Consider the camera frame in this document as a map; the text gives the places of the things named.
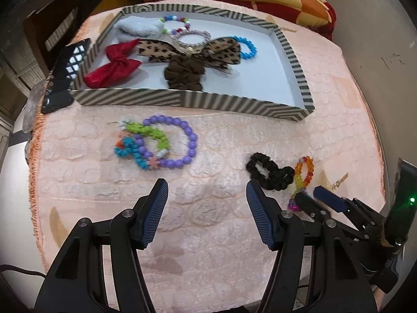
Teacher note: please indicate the leopard print hair bow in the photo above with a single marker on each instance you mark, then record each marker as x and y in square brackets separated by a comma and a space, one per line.
[156, 50]

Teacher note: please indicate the black smartphone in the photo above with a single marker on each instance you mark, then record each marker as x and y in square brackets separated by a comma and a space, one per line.
[58, 88]

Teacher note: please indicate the striped cardboard tray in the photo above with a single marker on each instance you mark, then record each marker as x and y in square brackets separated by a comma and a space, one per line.
[260, 71]

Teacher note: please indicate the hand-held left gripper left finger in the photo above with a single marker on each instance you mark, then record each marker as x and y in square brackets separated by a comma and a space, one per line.
[156, 215]

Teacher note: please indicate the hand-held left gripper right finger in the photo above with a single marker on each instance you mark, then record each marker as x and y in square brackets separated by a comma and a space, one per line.
[260, 215]

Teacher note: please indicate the brown scrunchie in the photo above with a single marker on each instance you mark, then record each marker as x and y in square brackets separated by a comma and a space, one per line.
[182, 75]

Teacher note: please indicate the dark wooden chair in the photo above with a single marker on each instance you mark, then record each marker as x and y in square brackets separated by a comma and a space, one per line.
[39, 29]

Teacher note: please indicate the red fabric hair bow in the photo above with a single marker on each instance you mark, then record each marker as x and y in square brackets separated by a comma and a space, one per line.
[114, 70]

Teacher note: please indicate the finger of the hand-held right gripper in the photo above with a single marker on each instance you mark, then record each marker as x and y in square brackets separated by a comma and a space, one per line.
[329, 197]
[311, 207]

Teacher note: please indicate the black scrunchie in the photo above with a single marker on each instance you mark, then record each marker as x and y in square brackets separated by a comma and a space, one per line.
[280, 177]

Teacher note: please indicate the grey seat cushion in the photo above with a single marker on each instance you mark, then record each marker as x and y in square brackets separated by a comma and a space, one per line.
[32, 104]

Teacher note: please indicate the pale blue fluffy scrunchie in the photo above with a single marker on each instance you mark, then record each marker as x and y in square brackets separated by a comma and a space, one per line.
[136, 27]

